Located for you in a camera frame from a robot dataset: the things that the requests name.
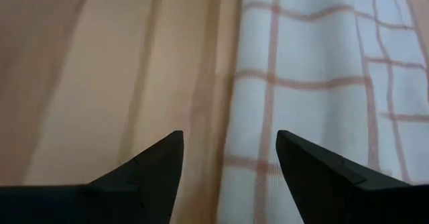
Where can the white towel with red stripes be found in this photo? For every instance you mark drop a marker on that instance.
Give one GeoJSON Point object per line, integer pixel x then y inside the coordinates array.
{"type": "Point", "coordinates": [318, 49]}

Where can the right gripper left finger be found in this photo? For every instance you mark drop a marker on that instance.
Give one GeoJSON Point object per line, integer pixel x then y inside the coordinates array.
{"type": "Point", "coordinates": [134, 197]}

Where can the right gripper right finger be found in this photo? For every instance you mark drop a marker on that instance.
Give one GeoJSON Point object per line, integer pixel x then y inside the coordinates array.
{"type": "Point", "coordinates": [335, 197]}

